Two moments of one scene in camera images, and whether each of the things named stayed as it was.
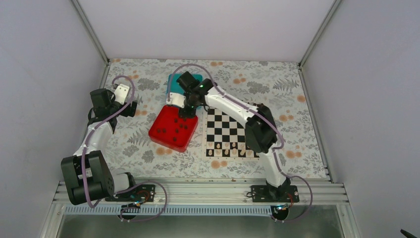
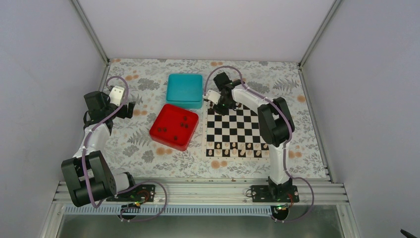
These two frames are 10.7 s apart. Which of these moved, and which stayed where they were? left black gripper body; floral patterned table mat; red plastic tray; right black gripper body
Moved: right black gripper body
Stayed: red plastic tray; floral patterned table mat; left black gripper body
